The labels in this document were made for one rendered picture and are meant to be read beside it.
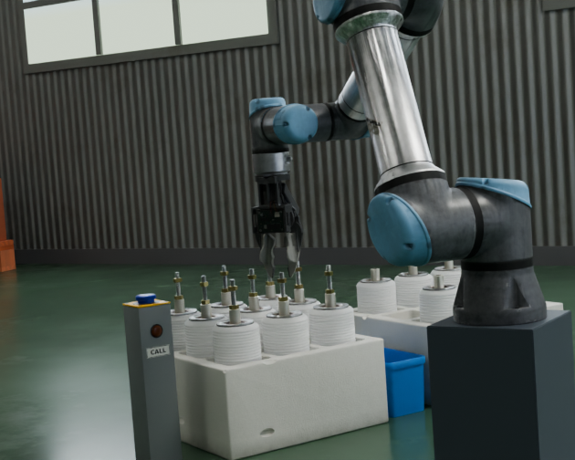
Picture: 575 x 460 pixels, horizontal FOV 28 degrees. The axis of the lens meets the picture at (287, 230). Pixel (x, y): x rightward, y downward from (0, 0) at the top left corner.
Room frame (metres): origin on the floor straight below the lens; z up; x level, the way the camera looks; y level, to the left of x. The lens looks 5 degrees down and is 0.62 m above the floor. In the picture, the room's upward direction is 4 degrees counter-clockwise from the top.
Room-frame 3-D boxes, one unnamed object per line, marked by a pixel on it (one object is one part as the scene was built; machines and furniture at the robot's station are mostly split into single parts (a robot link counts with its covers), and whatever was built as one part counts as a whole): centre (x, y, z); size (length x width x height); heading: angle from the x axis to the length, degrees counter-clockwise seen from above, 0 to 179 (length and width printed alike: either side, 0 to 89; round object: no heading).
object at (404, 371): (2.56, -0.16, 0.06); 0.30 x 0.11 x 0.12; 32
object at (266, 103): (2.32, 0.02, 0.64); 0.09 x 0.08 x 0.11; 24
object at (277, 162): (2.32, 0.02, 0.56); 0.08 x 0.08 x 0.05
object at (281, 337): (2.34, 0.02, 0.16); 0.10 x 0.10 x 0.18
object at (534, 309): (1.85, -0.34, 0.35); 0.15 x 0.15 x 0.10
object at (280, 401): (2.44, 0.08, 0.09); 0.39 x 0.39 x 0.18; 33
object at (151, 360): (2.22, 0.28, 0.16); 0.07 x 0.07 x 0.31; 33
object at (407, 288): (2.83, -0.30, 0.16); 0.10 x 0.10 x 0.18
